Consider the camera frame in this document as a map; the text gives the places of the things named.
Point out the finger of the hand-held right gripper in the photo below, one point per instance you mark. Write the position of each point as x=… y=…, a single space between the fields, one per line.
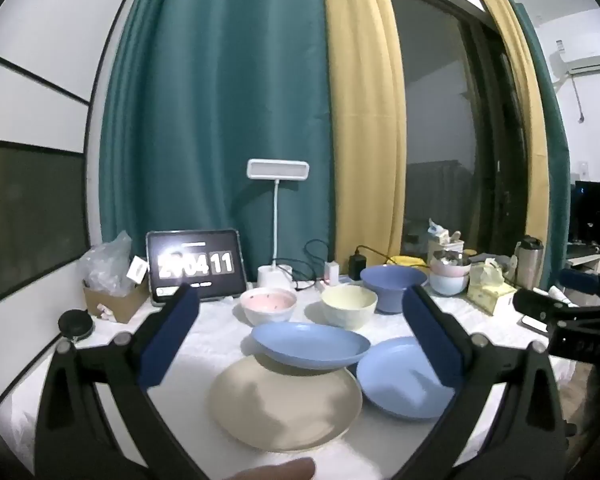
x=580 y=280
x=530 y=305

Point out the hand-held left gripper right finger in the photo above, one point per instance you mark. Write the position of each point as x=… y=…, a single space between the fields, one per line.
x=430 y=332

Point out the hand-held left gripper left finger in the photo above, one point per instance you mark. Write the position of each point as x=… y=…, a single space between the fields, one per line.
x=172 y=332

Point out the blue plate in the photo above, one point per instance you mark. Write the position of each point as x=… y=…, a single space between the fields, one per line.
x=395 y=385
x=310 y=345

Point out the cream bowl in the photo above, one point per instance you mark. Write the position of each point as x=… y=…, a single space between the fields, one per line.
x=347 y=310

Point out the pink speckled bowl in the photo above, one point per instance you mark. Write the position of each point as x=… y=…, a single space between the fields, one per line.
x=267 y=310

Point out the beige plate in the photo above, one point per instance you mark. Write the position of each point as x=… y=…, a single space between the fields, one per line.
x=280 y=410

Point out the person's right forearm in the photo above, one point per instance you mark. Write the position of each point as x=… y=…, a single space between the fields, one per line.
x=597 y=410

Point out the person's left hand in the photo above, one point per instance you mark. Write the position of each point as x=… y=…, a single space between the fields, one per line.
x=270 y=470

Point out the smartphone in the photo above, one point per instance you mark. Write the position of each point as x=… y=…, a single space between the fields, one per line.
x=532 y=322

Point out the steel thermos bottle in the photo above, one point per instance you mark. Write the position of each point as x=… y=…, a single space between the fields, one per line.
x=527 y=265

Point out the yellow-green tissue pack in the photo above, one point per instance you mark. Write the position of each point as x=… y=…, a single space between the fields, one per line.
x=490 y=290

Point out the light blue bowl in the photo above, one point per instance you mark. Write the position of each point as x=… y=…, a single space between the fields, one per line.
x=447 y=285

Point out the cardboard box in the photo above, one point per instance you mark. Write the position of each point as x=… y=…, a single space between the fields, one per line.
x=125 y=305

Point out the black appliance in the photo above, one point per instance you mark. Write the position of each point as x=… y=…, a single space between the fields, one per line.
x=595 y=215

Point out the tablet with clock display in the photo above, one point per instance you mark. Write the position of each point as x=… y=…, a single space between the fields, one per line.
x=195 y=265

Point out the small white box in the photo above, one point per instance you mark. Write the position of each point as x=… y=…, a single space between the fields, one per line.
x=137 y=270

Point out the steel bowl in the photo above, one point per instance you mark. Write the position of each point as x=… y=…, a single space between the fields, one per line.
x=450 y=259

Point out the yellow packet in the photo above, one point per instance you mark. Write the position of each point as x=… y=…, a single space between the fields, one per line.
x=405 y=260

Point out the white container with items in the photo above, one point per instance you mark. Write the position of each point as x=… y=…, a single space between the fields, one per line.
x=445 y=245

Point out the black charger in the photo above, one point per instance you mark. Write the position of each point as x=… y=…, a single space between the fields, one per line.
x=358 y=266

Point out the black round object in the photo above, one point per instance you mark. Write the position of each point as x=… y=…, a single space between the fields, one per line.
x=75 y=322

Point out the white charger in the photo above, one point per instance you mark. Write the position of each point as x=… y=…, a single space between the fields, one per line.
x=332 y=271

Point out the teal curtain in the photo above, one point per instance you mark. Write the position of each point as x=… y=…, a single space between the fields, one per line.
x=555 y=135
x=220 y=85

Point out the white desk lamp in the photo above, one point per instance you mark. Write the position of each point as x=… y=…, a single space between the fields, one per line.
x=278 y=169

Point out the yellow curtain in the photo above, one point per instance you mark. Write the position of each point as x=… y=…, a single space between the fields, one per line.
x=365 y=110
x=520 y=85

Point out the white air conditioner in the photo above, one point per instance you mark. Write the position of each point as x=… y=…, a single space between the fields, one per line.
x=590 y=57

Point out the dark glass door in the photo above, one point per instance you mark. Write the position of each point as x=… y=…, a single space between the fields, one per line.
x=430 y=85

